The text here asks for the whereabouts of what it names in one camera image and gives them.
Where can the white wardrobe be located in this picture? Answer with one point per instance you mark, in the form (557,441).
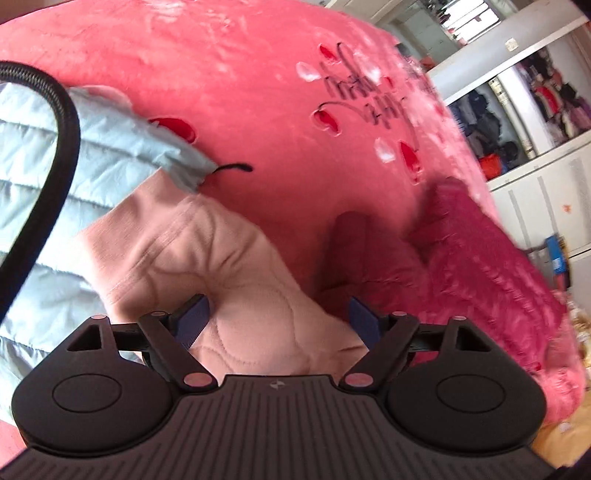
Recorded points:
(531,184)

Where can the dark red down jacket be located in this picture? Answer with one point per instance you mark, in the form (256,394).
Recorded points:
(466,258)

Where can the pink heart print bed blanket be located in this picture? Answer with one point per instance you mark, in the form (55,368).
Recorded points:
(258,92)

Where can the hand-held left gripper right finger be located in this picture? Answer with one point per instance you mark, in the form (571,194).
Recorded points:
(364,321)

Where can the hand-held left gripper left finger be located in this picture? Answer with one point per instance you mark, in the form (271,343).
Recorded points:
(194,318)

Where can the pile of dark folded clothes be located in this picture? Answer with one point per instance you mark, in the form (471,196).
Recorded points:
(489,134)

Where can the blue shoe box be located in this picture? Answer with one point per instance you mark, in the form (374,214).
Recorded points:
(557,256)

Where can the white light switch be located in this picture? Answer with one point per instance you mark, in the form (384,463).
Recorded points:
(510,44)

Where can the pile of colourful folded clothes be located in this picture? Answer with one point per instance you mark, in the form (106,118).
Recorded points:
(561,99)

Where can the pink quilted pajama garment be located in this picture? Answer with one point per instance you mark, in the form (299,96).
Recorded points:
(207,258)

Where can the light blue quilted jacket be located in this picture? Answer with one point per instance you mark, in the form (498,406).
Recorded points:
(27,152)

